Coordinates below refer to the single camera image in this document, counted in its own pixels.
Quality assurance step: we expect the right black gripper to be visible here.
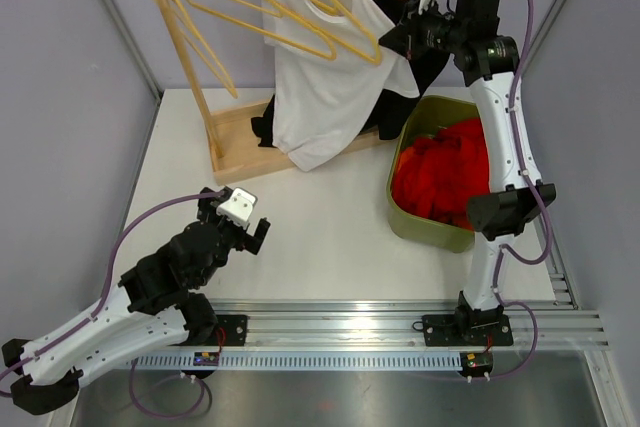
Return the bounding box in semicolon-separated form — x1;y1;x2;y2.
380;0;467;61

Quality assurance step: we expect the white t shirt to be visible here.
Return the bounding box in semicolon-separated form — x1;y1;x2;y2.
264;0;419;171

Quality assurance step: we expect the red t shirt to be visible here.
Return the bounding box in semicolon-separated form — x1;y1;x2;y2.
391;134;489;230
435;118;487;158

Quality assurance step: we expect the yellow hanger of front red shirt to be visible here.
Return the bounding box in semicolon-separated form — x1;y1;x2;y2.
186;0;337;61

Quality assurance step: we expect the yellow hanger of orange shirt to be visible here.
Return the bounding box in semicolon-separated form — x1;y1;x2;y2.
154;0;238;99

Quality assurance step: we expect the orange t shirt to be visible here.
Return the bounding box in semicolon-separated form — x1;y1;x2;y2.
395;146;416;173

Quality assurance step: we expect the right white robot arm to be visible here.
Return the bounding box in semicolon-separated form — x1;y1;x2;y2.
379;0;556;347

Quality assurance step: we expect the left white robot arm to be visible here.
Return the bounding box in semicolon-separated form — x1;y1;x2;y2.
1;186;270;416

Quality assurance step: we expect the black t shirt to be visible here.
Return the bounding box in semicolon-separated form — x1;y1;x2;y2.
251;0;448;147

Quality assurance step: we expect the green plastic basket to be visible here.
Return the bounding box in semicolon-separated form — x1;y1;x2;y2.
386;95;480;253

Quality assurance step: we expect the wooden clothes rack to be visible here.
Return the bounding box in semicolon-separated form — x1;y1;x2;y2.
181;0;381;182

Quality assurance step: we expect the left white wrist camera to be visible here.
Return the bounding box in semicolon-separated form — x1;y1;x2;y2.
216;187;257;229

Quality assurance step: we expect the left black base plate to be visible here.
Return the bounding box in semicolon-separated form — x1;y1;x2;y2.
184;314;249;347

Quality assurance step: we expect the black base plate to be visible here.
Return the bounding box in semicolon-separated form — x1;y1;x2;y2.
184;314;249;347
411;314;514;347

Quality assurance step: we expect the aluminium mounting rail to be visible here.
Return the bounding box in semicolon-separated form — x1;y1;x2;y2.
210;299;610;351

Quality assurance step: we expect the grey slotted cable duct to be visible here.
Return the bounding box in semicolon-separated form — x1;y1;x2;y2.
136;351;462;372

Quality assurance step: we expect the right aluminium frame post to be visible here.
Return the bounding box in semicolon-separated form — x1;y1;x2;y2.
503;0;601;98

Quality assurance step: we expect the aluminium frame post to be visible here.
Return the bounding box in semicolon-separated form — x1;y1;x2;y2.
98;0;163;105
503;0;601;98

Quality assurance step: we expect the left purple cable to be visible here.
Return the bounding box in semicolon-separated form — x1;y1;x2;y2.
0;190;226;418

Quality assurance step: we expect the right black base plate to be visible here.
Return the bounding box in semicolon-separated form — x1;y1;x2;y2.
411;314;514;347

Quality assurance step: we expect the left aluminium frame post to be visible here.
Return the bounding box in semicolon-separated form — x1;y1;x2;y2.
98;0;163;105

